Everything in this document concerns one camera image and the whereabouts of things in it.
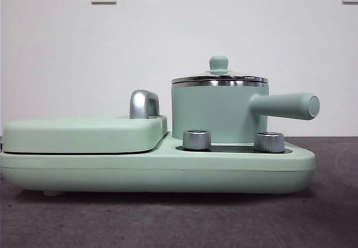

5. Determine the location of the glass lid with green knob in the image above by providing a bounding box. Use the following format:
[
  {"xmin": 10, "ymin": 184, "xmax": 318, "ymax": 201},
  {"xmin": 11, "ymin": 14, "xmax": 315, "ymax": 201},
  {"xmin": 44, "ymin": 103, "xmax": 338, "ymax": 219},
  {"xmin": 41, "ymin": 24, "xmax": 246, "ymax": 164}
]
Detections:
[{"xmin": 171, "ymin": 55, "xmax": 270, "ymax": 88}]

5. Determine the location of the silver control knob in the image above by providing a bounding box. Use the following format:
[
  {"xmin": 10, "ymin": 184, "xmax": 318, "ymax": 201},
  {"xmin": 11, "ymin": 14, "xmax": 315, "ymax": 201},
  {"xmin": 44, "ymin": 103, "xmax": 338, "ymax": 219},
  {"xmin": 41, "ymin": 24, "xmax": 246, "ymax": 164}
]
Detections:
[
  {"xmin": 182, "ymin": 129, "xmax": 213, "ymax": 150},
  {"xmin": 253, "ymin": 132, "xmax": 285, "ymax": 152}
]

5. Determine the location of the green breakfast machine base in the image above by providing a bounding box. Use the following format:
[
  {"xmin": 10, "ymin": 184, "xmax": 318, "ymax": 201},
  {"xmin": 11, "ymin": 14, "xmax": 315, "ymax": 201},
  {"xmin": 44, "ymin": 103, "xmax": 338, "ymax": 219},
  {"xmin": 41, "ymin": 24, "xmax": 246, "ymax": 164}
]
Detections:
[{"xmin": 0, "ymin": 132, "xmax": 317, "ymax": 197}]

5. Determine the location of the green steamer pot with handle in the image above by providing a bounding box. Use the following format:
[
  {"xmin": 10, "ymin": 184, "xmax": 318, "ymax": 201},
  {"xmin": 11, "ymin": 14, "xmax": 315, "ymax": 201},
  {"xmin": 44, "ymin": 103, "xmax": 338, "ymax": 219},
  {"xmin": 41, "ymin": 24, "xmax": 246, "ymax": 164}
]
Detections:
[{"xmin": 171, "ymin": 82, "xmax": 321, "ymax": 145}]

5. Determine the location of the green grill cover silver handle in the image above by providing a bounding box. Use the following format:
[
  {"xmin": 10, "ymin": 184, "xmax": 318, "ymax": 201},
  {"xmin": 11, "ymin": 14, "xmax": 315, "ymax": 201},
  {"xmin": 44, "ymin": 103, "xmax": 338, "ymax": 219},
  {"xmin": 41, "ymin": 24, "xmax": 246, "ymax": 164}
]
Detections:
[{"xmin": 2, "ymin": 90, "xmax": 168, "ymax": 154}]

